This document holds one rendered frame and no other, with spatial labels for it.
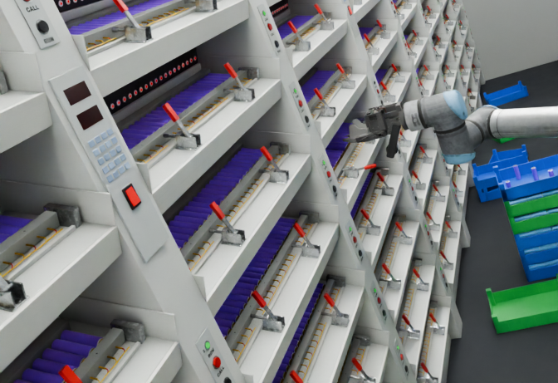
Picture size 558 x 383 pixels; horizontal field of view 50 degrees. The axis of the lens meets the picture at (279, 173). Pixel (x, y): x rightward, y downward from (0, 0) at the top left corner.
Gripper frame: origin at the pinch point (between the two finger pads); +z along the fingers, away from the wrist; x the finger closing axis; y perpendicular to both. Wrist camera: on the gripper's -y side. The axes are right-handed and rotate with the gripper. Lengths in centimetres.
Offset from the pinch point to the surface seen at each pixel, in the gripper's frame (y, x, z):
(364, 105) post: 1.9, -27.2, -0.2
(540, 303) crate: -102, -43, -36
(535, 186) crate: -59, -62, -45
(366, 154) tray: -6.7, -0.9, -3.7
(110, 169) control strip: 40, 109, -7
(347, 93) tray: 13.3, -5.3, -3.2
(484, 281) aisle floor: -102, -65, -13
